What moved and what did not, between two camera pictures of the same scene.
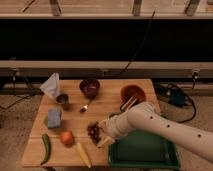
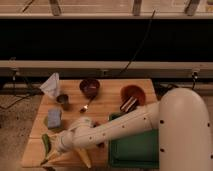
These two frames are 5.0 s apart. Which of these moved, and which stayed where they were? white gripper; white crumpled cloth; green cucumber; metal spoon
Moved: white gripper
Stayed: white crumpled cloth; green cucumber; metal spoon
